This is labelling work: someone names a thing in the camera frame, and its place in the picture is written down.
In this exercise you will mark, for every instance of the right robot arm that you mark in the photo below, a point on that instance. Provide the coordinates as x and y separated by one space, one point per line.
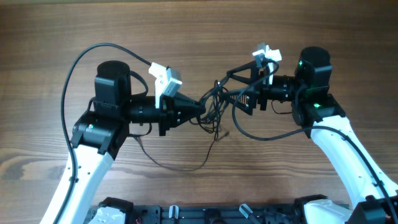
317 114

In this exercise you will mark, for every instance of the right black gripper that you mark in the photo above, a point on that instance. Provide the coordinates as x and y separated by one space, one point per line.
260 94

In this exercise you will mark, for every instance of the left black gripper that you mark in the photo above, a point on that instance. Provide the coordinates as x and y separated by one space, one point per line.
176 112

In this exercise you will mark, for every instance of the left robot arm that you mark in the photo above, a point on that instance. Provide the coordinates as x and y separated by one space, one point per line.
99 133

